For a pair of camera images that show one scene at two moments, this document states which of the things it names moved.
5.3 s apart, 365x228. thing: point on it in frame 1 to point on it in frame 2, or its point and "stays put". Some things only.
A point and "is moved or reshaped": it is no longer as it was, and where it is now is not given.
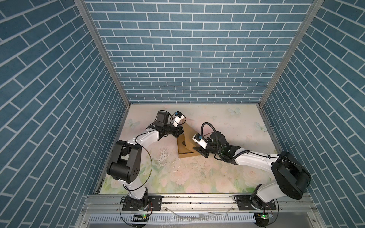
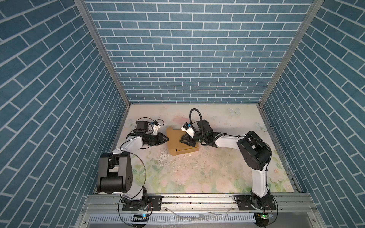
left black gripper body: (172, 131) to (153, 139)
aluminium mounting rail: (111, 204) stays put
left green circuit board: (143, 218) stays put
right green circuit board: (264, 216) stays put
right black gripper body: (210, 149) to (197, 138)
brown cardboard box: (185, 143) is moved or reshaped
